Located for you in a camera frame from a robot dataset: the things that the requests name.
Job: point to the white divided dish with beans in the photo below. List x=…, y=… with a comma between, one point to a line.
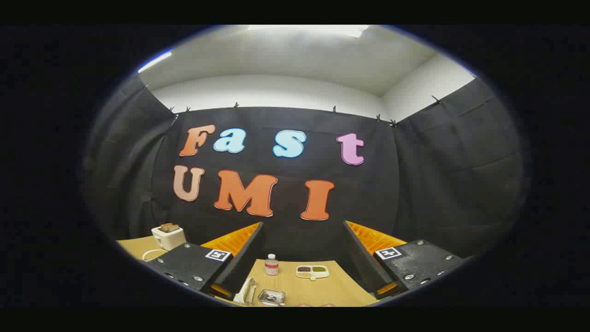
x=312, y=272

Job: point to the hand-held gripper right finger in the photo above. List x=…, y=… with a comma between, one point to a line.
x=362, y=258

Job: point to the white toaster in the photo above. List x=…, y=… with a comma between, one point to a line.
x=169, y=239

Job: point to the ceiling light panel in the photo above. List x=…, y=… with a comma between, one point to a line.
x=304, y=30

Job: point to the clear bottle with red label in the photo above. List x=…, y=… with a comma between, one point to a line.
x=272, y=266

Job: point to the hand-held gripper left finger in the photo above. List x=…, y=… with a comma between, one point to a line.
x=239, y=263

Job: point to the toasted bread slice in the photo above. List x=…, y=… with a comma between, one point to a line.
x=169, y=227

